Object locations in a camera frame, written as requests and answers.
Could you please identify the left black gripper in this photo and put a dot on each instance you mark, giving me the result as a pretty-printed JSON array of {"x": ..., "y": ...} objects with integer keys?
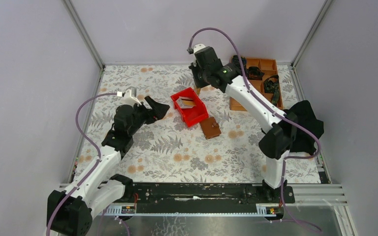
[{"x": 159, "y": 109}]

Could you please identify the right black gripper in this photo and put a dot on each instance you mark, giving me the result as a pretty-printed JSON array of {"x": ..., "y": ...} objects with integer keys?
[{"x": 194, "y": 69}]

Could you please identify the red plastic bin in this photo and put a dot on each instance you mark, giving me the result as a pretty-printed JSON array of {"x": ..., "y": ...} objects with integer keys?
[{"x": 193, "y": 115}]

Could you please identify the brown leather card holder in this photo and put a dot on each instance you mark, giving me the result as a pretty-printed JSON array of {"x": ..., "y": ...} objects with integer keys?
[{"x": 210, "y": 128}]

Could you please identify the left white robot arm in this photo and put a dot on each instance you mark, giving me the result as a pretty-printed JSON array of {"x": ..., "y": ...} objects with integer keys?
[{"x": 71, "y": 211}]

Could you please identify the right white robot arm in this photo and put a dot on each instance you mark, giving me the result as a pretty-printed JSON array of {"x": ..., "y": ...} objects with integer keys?
[{"x": 274, "y": 122}]

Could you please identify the rolled camouflage belt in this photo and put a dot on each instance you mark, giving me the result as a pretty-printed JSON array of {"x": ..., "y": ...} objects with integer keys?
[{"x": 239, "y": 63}]

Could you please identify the rolled black belt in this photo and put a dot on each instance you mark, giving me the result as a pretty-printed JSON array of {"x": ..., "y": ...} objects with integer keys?
[{"x": 254, "y": 73}]

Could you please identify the floral table mat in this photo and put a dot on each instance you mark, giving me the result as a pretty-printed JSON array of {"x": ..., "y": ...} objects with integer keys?
[{"x": 168, "y": 150}]

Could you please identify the orange compartment tray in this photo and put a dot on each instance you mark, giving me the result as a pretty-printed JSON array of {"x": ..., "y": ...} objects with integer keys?
[{"x": 269, "y": 86}]

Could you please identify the black cloth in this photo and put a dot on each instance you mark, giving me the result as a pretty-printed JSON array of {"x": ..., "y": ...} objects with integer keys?
[{"x": 307, "y": 119}]

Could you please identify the perforated metal strip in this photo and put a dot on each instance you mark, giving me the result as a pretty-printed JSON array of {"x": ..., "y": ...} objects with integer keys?
[{"x": 237, "y": 210}]

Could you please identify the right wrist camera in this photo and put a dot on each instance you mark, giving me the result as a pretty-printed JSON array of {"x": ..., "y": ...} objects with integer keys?
[{"x": 198, "y": 54}]

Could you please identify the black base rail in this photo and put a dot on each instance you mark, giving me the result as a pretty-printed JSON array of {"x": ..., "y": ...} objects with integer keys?
[{"x": 201, "y": 195}]

